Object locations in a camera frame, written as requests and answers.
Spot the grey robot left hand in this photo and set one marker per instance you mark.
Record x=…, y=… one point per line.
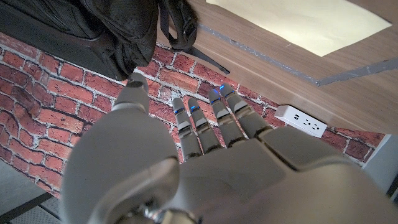
x=217, y=180

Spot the black backpack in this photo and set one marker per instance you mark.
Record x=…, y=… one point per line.
x=93, y=31

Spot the yellow sticky note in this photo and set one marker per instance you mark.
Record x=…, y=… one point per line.
x=304, y=25

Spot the white power strip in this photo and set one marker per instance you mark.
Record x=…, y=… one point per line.
x=300, y=120

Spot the brick print backdrop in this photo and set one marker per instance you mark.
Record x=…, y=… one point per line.
x=46, y=109

